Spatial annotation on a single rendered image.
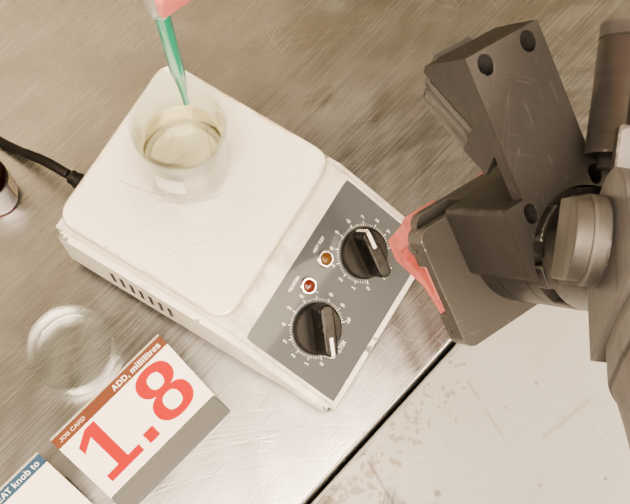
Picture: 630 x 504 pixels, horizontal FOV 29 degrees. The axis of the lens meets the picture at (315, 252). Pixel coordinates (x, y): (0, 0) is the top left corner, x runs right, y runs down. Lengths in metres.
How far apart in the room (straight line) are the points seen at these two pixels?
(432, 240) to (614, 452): 0.27
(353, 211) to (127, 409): 0.18
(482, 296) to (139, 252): 0.22
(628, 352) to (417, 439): 0.37
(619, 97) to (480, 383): 0.31
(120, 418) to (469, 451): 0.22
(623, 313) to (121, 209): 0.37
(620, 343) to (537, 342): 0.37
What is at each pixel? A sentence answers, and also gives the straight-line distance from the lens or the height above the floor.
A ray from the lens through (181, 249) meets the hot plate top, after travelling 0.71.
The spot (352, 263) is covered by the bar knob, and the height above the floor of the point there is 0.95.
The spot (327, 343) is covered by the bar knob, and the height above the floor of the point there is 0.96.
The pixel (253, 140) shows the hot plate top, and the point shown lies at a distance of 0.73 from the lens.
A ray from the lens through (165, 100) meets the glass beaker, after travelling 0.69.
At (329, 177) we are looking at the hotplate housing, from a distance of 0.75.
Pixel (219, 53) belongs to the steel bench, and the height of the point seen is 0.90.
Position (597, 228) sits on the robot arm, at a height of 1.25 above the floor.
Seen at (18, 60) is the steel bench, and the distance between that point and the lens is 0.87.
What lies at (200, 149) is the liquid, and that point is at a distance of 0.69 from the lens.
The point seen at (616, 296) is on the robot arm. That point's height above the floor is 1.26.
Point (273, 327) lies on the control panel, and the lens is 0.73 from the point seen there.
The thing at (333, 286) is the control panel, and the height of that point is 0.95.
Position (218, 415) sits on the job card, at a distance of 0.78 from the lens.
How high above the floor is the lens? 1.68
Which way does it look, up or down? 75 degrees down
